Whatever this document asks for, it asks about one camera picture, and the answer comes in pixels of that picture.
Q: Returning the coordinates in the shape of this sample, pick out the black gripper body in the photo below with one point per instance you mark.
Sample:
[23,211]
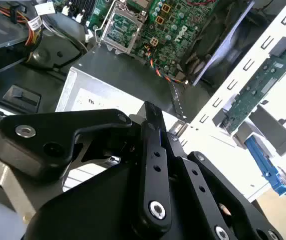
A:
[95,212]

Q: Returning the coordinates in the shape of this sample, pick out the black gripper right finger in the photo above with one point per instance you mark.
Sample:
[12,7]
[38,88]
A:
[197,180]

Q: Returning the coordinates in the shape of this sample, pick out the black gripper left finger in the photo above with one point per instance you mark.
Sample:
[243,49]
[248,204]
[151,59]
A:
[57,130]

